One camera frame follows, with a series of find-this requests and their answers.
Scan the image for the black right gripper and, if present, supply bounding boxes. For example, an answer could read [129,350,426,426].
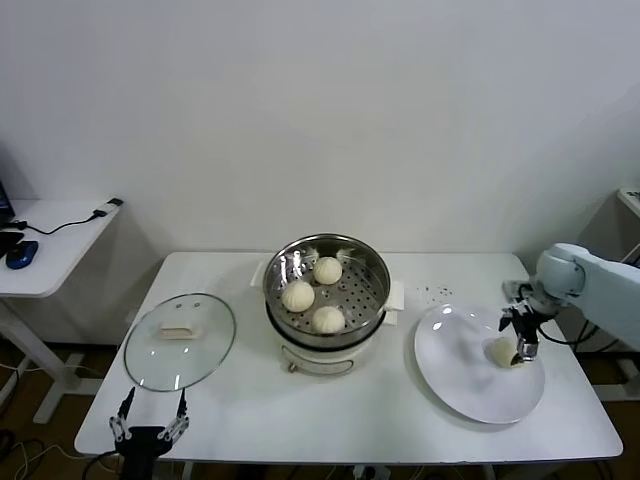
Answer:
[498,298,544,368]

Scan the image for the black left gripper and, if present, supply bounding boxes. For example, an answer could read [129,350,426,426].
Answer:
[108,386,192,480]

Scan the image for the white steamed baozi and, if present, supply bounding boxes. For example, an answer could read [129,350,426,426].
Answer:
[311,304,346,335]
[312,256,344,285]
[482,335,526,370]
[281,279,316,313]

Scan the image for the glass lid with white handle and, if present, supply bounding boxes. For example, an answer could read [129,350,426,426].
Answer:
[123,292,237,392]

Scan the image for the perforated steel steamer basket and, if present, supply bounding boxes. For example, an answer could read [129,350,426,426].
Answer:
[263,232,392,337]

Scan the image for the white round plate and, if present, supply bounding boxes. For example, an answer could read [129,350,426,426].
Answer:
[413,302,546,426]

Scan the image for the white desk with clutter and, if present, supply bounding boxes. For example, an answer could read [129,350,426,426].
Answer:
[617,188,640,219]

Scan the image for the white electric cooking pot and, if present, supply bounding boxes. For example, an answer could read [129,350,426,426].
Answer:
[249,259,407,377]

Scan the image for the white side desk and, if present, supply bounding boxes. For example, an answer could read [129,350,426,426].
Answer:
[0,198,126,424]

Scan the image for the white floor power strip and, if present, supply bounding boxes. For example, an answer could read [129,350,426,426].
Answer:
[352,464,394,480]

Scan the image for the blue computer mouse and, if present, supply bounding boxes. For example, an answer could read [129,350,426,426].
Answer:
[5,239,39,269]

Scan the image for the flat black desk device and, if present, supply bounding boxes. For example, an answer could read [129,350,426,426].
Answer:
[0,230,25,261]

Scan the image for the dark laptop screen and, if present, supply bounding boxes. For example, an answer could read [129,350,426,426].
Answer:
[0,179,15,229]

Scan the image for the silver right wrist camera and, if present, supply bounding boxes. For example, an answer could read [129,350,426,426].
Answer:
[501,280,532,303]

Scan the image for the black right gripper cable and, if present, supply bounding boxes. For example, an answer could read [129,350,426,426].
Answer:
[538,317,594,346]

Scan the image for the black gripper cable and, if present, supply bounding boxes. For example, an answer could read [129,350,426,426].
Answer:
[538,317,594,346]
[89,448,122,469]

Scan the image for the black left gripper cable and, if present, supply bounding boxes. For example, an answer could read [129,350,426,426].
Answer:
[89,448,122,469]

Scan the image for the black hanging power cable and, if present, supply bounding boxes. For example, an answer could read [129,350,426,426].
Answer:
[573,319,624,354]

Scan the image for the white floor cable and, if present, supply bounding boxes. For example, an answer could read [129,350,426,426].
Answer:
[0,362,104,381]

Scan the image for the black floor cables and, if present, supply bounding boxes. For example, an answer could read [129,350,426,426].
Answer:
[0,428,56,480]

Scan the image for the black desk cable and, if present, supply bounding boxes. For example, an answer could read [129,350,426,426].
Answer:
[10,210,109,236]

